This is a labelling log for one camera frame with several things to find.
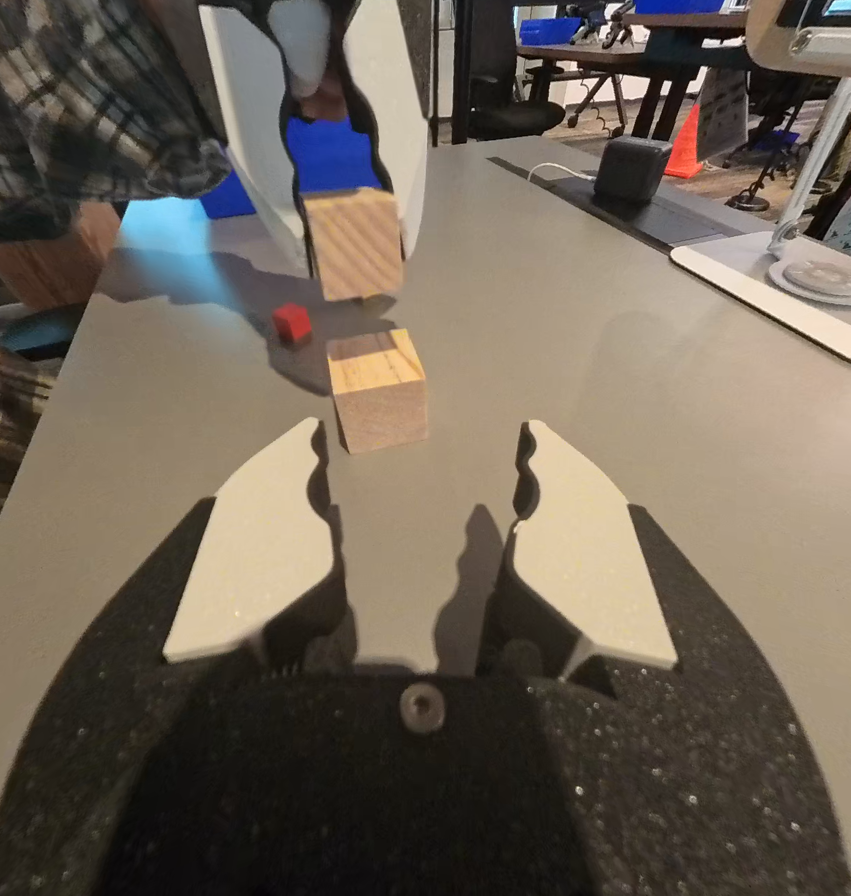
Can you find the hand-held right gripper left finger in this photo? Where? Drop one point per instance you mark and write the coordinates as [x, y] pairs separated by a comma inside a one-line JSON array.
[[257, 560]]

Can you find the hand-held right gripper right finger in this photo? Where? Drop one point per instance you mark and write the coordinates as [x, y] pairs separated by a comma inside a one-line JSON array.
[[586, 567]]

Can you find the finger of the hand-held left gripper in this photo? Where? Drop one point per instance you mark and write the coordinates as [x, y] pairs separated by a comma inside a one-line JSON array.
[[250, 105], [390, 91]]

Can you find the medium wooden cube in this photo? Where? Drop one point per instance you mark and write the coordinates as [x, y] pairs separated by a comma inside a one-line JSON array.
[[355, 245]]

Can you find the large wooden cube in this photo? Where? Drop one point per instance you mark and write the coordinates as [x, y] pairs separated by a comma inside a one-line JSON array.
[[380, 413]]

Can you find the small red wooden cube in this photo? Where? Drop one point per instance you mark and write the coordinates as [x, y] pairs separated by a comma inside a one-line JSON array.
[[292, 323]]

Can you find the person's left forearm plaid sleeve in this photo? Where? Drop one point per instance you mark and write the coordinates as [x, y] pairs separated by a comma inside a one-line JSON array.
[[82, 105]]

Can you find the person's left hand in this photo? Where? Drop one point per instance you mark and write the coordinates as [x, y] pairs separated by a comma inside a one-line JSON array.
[[324, 108]]

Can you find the black metal stand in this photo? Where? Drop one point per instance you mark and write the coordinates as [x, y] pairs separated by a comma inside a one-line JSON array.
[[460, 70]]

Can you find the large blue plastic bin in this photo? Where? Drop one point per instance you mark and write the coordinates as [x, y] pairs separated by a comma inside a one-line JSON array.
[[334, 157]]

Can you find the black office chair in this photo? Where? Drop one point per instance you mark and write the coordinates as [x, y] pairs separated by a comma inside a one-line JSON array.
[[516, 115]]

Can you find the small blue plastic bin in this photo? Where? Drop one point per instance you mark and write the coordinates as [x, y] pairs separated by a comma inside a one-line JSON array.
[[548, 30]]

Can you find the dark wooden desk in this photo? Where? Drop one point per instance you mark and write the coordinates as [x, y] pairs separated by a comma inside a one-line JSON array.
[[572, 52]]

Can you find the small black toy robot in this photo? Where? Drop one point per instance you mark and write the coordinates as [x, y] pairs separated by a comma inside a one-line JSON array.
[[600, 24]]

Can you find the black cube-shaped device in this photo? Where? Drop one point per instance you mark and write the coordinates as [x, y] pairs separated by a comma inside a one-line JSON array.
[[632, 171]]

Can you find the brown wooden panel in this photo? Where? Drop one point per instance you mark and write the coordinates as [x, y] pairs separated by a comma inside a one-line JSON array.
[[47, 266]]

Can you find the person's plaid shirt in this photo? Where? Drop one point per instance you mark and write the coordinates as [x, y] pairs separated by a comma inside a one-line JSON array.
[[5, 420]]

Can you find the blue plastic crate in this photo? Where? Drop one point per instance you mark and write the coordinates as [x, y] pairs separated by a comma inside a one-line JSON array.
[[677, 5]]

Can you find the orange traffic cone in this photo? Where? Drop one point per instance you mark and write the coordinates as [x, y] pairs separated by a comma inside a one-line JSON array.
[[684, 154]]

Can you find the white tablet stand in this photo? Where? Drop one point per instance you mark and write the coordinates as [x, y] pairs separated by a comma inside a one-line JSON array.
[[747, 280]]

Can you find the printed paper sign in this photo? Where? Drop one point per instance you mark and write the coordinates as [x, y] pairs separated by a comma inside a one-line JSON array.
[[723, 112]]

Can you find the tablet screen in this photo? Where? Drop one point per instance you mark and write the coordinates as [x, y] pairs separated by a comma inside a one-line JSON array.
[[845, 43]]

